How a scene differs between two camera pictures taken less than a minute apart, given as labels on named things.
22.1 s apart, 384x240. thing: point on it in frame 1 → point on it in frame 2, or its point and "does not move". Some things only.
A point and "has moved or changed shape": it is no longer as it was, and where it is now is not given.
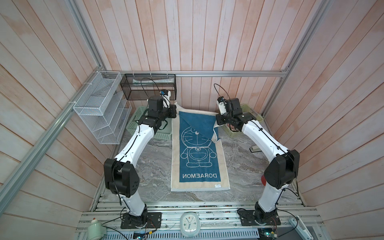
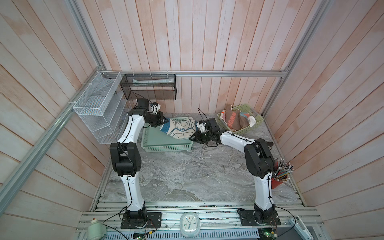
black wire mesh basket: x=136 y=86 does not move
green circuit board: x=266 y=233 does not move
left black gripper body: x=167 y=113 → x=154 y=120
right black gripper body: x=223 y=119 → x=202 y=137
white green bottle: x=96 y=231 does not move
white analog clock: x=190 y=224 does not move
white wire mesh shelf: x=103 y=108 does not move
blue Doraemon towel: x=197 y=160 has moved or changed shape
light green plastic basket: x=246 y=107 does not move
